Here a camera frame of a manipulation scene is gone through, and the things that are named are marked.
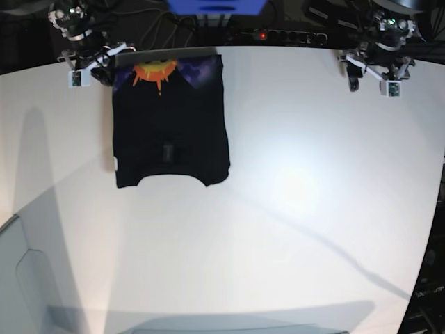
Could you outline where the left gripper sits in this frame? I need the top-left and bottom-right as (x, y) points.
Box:
(337, 42), (416, 92)

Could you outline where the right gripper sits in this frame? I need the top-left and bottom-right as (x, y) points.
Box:
(57, 31), (136, 86)

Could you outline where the black T-shirt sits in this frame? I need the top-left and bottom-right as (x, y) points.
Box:
(112, 55), (231, 188)

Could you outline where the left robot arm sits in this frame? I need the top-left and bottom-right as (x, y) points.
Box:
(338, 1), (416, 97)

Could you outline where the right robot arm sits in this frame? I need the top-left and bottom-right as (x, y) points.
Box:
(48, 1), (135, 88)

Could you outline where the blue box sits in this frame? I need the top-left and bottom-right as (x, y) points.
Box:
(167, 0), (267, 15)

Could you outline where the black power strip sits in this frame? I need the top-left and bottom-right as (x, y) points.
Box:
(241, 29), (328, 47)

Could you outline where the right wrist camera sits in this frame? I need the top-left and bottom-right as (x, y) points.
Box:
(68, 69), (91, 88)

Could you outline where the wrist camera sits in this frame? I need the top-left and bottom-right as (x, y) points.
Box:
(68, 69), (91, 88)
(379, 80), (402, 97)

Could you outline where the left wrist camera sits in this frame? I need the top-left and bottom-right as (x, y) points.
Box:
(379, 80), (402, 97)

